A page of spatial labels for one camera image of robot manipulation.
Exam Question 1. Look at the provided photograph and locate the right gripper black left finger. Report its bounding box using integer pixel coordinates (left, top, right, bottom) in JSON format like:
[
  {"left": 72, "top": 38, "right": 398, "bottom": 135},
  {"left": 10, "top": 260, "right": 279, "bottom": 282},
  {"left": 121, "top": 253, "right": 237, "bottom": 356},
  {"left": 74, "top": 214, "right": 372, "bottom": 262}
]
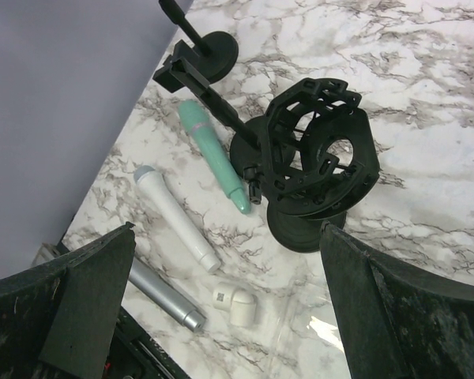
[{"left": 0, "top": 223, "right": 136, "bottom": 378}]

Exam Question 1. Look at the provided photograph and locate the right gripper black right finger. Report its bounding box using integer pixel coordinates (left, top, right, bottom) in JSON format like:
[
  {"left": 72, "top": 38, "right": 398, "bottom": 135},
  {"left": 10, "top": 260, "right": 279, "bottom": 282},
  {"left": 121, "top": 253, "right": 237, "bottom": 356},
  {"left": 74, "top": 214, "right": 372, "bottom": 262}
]
[{"left": 320, "top": 222, "right": 474, "bottom": 378}]

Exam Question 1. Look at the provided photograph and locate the silver grey microphone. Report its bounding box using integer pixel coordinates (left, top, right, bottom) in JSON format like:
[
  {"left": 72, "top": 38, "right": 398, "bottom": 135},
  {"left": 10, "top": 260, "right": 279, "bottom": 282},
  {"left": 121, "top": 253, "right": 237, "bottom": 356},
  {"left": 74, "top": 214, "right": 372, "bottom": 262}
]
[{"left": 129, "top": 257, "right": 206, "bottom": 332}]

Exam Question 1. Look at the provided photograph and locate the white microphone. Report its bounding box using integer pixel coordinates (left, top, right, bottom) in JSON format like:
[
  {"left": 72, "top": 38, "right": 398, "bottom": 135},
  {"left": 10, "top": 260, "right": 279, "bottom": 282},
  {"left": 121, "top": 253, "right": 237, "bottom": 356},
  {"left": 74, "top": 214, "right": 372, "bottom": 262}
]
[{"left": 134, "top": 165, "right": 221, "bottom": 273}]

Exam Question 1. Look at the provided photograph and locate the round base shock mount stand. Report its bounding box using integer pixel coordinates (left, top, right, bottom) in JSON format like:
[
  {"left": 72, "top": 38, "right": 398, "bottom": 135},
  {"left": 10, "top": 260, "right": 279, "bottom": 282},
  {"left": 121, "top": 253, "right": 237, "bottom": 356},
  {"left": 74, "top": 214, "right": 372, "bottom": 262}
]
[{"left": 231, "top": 78, "right": 380, "bottom": 253}]

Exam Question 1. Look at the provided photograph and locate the mint green microphone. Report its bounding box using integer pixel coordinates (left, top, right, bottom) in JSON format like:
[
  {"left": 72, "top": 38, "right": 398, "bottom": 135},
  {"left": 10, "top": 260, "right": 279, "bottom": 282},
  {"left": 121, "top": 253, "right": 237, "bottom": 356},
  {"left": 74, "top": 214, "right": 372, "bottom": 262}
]
[{"left": 178, "top": 100, "right": 251, "bottom": 215}]

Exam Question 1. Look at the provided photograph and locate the round base clip stand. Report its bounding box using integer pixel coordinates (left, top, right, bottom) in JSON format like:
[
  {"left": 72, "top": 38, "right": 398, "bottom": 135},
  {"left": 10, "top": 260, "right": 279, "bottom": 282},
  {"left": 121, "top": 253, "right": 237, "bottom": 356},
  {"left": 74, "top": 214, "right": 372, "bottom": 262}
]
[
  {"left": 152, "top": 0, "right": 239, "bottom": 92},
  {"left": 153, "top": 40, "right": 265, "bottom": 182}
]

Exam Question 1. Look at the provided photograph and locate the small white plastic block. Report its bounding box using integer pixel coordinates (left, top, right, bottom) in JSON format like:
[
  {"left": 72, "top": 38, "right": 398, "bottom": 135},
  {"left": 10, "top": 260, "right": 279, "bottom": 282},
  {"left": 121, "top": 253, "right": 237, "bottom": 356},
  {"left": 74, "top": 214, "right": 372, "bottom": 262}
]
[{"left": 213, "top": 283, "right": 257, "bottom": 328}]

